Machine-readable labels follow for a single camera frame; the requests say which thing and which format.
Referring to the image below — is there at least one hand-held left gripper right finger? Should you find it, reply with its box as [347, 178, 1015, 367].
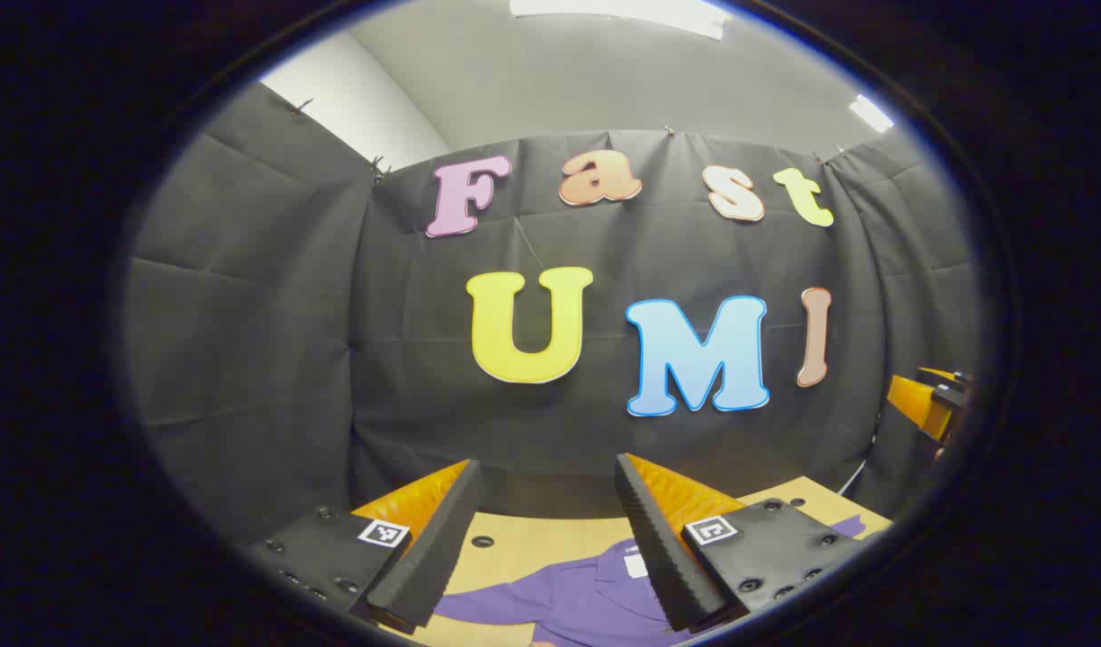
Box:
[615, 454, 866, 634]

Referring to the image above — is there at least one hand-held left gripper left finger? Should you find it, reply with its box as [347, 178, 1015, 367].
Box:
[240, 458, 485, 637]

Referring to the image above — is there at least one purple knit cardigan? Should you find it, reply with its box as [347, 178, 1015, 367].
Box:
[433, 514, 866, 646]

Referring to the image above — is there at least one small ceiling light panel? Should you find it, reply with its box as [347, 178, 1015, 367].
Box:
[850, 93, 895, 134]

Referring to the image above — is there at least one long ceiling light panel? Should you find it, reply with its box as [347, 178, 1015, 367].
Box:
[510, 0, 727, 41]

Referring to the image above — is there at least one thin white cable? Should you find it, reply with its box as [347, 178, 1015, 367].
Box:
[839, 456, 876, 497]

